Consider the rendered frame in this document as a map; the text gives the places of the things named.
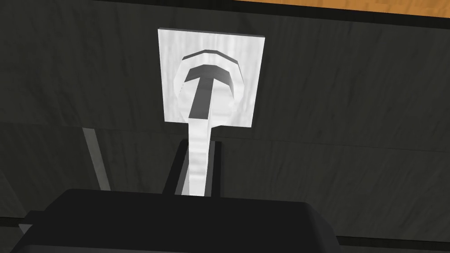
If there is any white door handle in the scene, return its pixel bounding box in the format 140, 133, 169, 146
157, 28, 266, 197

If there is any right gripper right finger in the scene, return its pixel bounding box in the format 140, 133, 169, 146
210, 140, 223, 198

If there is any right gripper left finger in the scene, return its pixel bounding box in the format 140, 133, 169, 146
162, 139, 190, 195

